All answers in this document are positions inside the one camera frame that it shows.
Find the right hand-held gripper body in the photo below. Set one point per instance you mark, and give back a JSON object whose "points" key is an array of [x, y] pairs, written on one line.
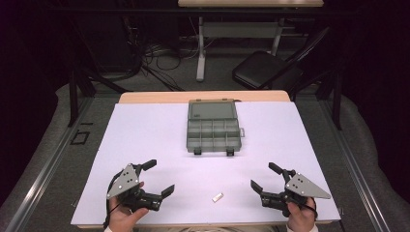
{"points": [[303, 187]]}

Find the black metal stand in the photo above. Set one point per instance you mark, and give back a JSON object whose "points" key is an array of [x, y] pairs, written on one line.
{"points": [[337, 100], [73, 96]]}

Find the grey plastic compartment box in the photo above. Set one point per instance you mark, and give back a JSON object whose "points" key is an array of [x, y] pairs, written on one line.
{"points": [[212, 129]]}

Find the grey metal floor rail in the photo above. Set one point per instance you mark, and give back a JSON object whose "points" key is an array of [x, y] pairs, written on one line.
{"points": [[351, 167], [42, 180]]}

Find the person's left hand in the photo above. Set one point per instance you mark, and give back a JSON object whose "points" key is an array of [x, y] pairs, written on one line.
{"points": [[122, 219]]}

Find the white table mat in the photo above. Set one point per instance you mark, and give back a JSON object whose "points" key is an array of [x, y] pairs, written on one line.
{"points": [[154, 145]]}

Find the white-legged wooden desk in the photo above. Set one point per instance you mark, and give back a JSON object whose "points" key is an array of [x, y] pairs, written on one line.
{"points": [[238, 29]]}

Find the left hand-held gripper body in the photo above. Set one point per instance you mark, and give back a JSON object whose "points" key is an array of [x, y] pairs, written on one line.
{"points": [[124, 183]]}

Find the black folding chair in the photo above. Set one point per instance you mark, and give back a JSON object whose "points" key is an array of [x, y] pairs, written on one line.
{"points": [[261, 69]]}

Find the person's right hand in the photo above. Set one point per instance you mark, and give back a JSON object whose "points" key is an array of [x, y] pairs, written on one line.
{"points": [[301, 219]]}

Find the small white block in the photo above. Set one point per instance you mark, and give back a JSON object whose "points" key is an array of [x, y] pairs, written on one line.
{"points": [[218, 197]]}

